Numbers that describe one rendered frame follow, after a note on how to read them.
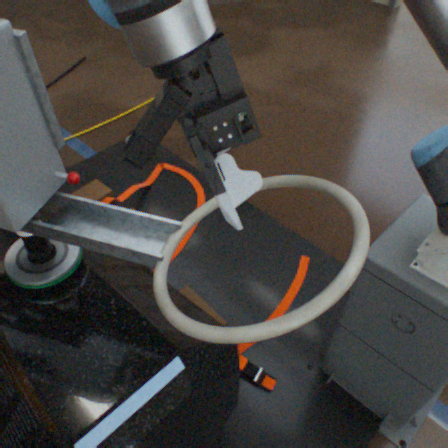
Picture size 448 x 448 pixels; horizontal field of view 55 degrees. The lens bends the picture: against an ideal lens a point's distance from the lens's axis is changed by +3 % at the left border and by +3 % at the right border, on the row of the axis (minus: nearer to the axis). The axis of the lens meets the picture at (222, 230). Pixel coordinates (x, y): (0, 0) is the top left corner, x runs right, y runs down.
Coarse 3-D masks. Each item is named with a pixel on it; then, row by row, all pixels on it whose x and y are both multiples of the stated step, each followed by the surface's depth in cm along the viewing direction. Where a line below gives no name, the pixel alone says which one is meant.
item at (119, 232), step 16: (64, 208) 117; (80, 208) 116; (96, 208) 113; (112, 208) 111; (32, 224) 108; (48, 224) 107; (64, 224) 113; (80, 224) 113; (96, 224) 113; (112, 224) 113; (128, 224) 112; (144, 224) 111; (160, 224) 108; (176, 224) 106; (64, 240) 108; (80, 240) 106; (96, 240) 103; (112, 240) 109; (128, 240) 109; (144, 240) 108; (160, 240) 108; (112, 256) 106; (128, 256) 103; (144, 256) 101; (160, 256) 99
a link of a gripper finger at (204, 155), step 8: (192, 136) 47; (192, 144) 48; (200, 144) 48; (200, 152) 47; (208, 152) 47; (200, 160) 47; (208, 160) 47; (208, 168) 48; (216, 168) 48; (208, 176) 48; (216, 176) 49; (216, 184) 49; (216, 192) 49
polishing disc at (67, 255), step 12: (12, 252) 132; (24, 252) 132; (60, 252) 132; (72, 252) 132; (12, 264) 129; (24, 264) 129; (48, 264) 129; (60, 264) 128; (72, 264) 129; (12, 276) 126; (24, 276) 126; (36, 276) 126; (48, 276) 126; (60, 276) 127
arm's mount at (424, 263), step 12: (432, 240) 126; (444, 240) 122; (420, 252) 126; (432, 252) 123; (444, 252) 120; (420, 264) 130; (432, 264) 126; (444, 264) 123; (432, 276) 128; (444, 276) 125
